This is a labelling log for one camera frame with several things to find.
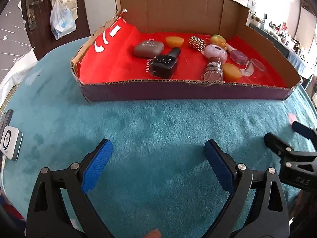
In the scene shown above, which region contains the brown earbuds case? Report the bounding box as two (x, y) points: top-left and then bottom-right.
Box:
(134, 40), (164, 59)

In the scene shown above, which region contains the teal fleece blanket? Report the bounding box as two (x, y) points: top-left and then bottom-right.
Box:
(0, 36), (317, 238)

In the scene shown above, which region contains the white square device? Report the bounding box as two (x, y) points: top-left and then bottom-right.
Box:
(0, 125), (23, 163)

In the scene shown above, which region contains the translucent plastic bag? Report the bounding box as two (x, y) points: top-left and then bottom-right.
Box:
(50, 0), (77, 40)

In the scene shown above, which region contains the glitter bottle with round cap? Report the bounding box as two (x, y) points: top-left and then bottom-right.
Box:
(202, 58), (224, 82)

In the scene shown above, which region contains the yellow green mushroom toy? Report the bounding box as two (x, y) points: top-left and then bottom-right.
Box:
(210, 35), (236, 53)

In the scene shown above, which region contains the black phone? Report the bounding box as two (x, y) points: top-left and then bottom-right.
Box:
(0, 109), (13, 130)

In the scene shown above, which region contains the metal door handle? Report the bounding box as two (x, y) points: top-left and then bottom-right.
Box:
(26, 0), (44, 31)

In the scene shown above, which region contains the pink round device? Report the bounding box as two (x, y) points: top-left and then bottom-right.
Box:
(204, 44), (228, 63)

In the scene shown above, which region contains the cardboard box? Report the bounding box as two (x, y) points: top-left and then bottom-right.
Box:
(70, 0), (303, 103)

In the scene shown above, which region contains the purple nail polish bottle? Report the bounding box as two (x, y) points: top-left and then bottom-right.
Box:
(230, 50), (248, 66)

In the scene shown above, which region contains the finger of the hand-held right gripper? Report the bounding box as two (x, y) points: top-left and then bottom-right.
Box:
(292, 121), (317, 142)
(264, 132), (317, 192)

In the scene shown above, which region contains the table with bottles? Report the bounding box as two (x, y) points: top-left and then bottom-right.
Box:
(248, 12), (317, 66)

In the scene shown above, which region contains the white cable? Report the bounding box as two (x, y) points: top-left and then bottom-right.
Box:
(0, 154), (6, 186)

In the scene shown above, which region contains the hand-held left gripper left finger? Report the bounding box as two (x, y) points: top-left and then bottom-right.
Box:
(26, 138), (114, 238)

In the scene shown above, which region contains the dark wooden door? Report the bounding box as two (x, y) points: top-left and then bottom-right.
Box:
(20, 0), (91, 61)

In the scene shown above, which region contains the orange half sphere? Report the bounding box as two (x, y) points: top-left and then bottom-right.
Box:
(165, 36), (184, 48)
(222, 63), (243, 82)

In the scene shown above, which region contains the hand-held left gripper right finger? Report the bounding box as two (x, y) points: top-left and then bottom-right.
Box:
(204, 139), (290, 238)

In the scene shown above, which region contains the black nail polish bottle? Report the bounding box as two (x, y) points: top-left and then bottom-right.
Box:
(149, 47), (181, 78)

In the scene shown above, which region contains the clear glass cup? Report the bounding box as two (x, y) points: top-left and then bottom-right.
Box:
(244, 58), (266, 76)

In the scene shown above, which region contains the person's left hand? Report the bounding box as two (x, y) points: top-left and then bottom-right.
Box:
(144, 229), (162, 238)

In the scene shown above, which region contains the silver studded cylinder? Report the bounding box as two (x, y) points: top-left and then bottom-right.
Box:
(189, 36), (206, 52)

